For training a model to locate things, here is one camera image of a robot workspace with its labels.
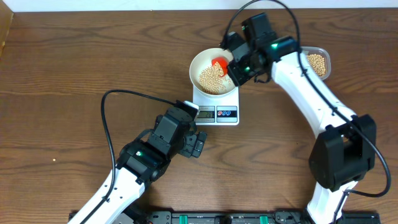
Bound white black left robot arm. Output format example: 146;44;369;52
68;120;207;224

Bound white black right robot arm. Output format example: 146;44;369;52
220;13;376;223

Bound clear plastic bean container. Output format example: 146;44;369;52
302;47;331;80

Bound cream round bowl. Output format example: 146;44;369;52
189;48;233;93

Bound yellow soybeans in bowl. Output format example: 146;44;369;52
198;62;234;95

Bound brown wooden side panel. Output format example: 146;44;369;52
0;0;14;55

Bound white digital kitchen scale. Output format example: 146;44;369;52
193;87;239;126

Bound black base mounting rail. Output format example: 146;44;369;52
68;210;382;224

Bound red plastic measuring scoop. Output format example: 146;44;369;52
211;57;228;77

